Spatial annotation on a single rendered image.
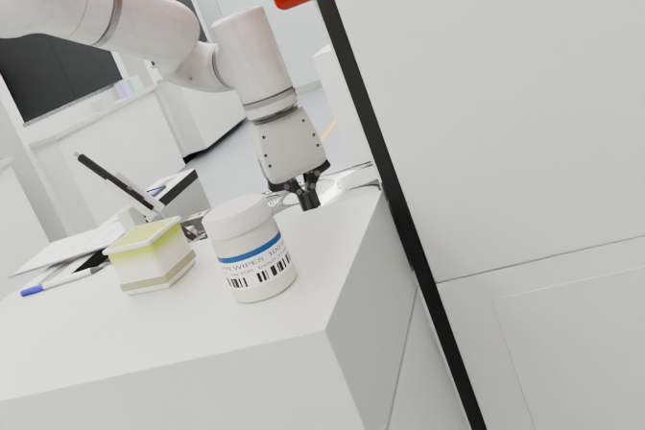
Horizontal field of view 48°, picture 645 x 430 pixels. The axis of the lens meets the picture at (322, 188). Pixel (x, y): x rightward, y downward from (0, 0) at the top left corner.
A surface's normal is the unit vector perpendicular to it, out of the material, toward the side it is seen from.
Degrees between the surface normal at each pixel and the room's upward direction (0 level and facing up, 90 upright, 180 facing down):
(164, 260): 90
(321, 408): 90
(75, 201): 90
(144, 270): 90
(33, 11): 125
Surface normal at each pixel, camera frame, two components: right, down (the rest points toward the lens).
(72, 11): 0.61, 0.47
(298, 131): 0.36, 0.13
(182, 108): -0.22, 0.35
